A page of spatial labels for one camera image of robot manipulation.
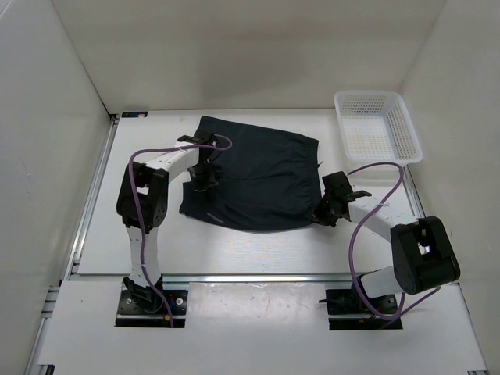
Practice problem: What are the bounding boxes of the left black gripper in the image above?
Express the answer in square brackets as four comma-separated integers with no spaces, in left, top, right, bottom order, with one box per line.
[187,162,217,199]

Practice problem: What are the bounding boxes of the dark navy sport shorts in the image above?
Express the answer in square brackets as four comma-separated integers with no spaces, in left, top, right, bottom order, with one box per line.
[179,116,321,232]

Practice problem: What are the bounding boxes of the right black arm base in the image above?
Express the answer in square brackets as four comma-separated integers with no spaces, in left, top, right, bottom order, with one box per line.
[319,287,403,331]

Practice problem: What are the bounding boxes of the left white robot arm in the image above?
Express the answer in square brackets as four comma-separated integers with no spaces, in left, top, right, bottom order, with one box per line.
[116,143,223,313]

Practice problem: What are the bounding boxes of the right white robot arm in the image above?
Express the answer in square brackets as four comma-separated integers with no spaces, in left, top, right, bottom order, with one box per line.
[313,191,461,313]

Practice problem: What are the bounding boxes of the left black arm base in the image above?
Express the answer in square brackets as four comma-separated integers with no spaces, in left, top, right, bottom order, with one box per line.
[115,285,188,329]

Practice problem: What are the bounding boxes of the small dark label sticker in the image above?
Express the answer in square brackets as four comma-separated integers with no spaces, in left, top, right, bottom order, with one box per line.
[121,111,148,118]

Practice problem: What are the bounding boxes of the white perforated plastic basket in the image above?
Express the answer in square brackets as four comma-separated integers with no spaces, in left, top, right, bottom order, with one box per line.
[334,90,423,166]

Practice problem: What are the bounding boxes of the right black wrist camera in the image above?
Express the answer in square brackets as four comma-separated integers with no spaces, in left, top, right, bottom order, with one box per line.
[322,171,353,198]

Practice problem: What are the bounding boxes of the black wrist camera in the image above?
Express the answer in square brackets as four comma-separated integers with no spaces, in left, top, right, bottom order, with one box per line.
[177,130,217,146]
[322,171,353,198]

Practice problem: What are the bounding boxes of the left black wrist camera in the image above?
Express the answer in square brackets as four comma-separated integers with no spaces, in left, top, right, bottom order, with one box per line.
[177,130,217,146]

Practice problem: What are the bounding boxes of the front aluminium rail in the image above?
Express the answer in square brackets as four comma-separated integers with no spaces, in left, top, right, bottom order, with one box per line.
[66,273,442,286]

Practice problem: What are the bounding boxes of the left aluminium frame rail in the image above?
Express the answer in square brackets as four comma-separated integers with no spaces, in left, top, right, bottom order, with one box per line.
[23,114,120,374]

